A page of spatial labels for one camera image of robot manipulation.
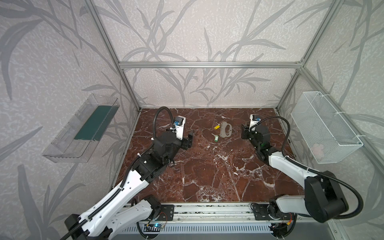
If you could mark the aluminium frame corner post right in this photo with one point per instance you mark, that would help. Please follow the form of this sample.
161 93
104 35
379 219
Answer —
327 21

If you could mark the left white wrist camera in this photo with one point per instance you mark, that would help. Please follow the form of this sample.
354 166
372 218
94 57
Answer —
178 126

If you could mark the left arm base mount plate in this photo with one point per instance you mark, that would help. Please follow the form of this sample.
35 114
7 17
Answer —
164 213

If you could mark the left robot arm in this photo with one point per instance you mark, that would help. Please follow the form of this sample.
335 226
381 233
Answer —
144 170

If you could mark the aluminium frame horizontal bar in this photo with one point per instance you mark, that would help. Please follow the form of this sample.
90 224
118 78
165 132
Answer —
210 65

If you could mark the key with green tag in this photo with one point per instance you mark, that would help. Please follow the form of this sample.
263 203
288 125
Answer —
215 138

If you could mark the grey metal carabiner plate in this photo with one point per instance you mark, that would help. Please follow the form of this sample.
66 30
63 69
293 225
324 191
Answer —
225 130

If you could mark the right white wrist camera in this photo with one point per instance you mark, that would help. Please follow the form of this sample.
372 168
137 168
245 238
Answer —
254 120

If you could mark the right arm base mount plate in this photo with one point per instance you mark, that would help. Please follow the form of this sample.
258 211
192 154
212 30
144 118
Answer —
261 211

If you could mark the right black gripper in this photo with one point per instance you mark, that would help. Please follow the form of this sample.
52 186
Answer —
247 133

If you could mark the small circuit board left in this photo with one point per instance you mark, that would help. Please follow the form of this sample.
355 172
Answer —
155 227

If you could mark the small circuit board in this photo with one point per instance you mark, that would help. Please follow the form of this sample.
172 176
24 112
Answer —
281 230
155 227

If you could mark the white wire mesh basket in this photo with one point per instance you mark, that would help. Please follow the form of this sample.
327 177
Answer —
329 137

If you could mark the aluminium frame corner post left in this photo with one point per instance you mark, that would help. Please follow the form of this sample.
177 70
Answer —
92 9

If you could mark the aluminium frame corner post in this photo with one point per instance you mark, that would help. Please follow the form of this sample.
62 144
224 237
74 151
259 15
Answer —
92 9
327 21

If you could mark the aluminium mounting rail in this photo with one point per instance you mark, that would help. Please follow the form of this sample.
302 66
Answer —
210 213

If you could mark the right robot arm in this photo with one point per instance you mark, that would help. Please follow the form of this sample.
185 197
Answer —
323 198

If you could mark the clear plastic wall tray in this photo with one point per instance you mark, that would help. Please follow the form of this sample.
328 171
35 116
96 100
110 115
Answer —
80 137

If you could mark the small circuit board right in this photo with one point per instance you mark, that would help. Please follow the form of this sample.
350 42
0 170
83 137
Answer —
281 230

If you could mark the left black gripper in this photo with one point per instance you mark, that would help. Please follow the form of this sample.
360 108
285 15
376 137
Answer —
186 142

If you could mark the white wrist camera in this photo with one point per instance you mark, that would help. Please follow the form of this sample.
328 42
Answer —
254 120
178 126

